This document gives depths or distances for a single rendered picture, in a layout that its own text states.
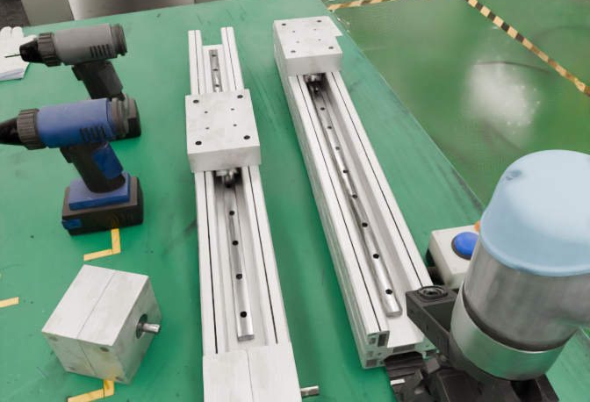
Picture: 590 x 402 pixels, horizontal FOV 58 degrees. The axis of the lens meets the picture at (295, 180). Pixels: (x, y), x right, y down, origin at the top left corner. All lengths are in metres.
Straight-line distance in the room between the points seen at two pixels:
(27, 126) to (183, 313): 0.33
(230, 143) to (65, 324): 0.34
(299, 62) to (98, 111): 0.42
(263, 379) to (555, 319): 0.34
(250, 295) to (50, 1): 1.79
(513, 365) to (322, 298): 0.42
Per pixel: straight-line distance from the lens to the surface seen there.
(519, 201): 0.31
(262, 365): 0.61
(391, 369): 0.71
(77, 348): 0.70
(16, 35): 1.52
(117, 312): 0.68
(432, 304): 0.51
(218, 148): 0.82
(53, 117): 0.80
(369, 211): 0.82
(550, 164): 0.33
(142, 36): 1.44
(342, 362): 0.72
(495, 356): 0.39
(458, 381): 0.48
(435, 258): 0.80
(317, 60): 1.04
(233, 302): 0.72
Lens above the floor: 1.41
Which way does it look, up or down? 43 degrees down
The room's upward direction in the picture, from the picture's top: 1 degrees counter-clockwise
